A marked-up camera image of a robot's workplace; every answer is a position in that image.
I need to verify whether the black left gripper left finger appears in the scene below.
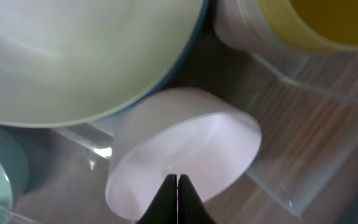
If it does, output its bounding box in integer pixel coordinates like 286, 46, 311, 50
137, 174, 177, 224

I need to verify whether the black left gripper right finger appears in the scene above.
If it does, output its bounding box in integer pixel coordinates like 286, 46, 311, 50
178, 174, 216, 224

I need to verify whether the light pink plastic bowl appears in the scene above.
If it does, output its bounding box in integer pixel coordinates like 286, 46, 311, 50
105, 88, 262, 220

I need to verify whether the mint green plastic bowl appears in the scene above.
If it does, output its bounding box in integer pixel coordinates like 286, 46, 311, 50
0, 127, 29, 209

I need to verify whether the cream plastic bowl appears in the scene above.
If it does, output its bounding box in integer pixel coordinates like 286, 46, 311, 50
0, 0, 208, 128

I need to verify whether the cream plastic cup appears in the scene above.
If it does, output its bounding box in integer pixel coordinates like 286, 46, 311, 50
214, 0, 308, 57

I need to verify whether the yellow plastic cup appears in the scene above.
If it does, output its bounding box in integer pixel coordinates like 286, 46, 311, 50
259, 0, 358, 52

